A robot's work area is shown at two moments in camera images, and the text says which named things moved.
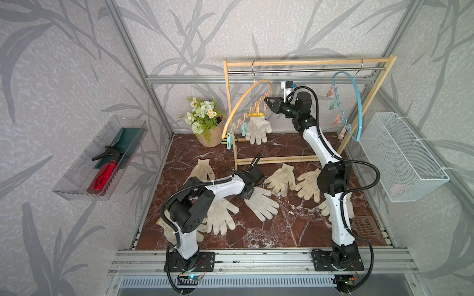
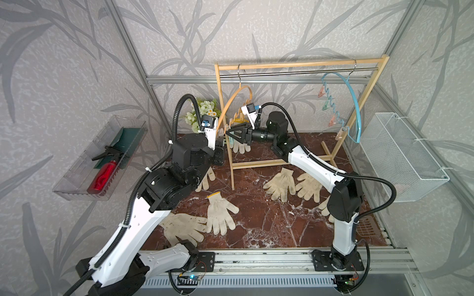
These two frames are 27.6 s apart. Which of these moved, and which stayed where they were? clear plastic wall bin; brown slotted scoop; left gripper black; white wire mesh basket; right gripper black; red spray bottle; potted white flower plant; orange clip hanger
Moved: right gripper black; left gripper black; orange clip hanger
Stayed: clear plastic wall bin; brown slotted scoop; white wire mesh basket; red spray bottle; potted white flower plant
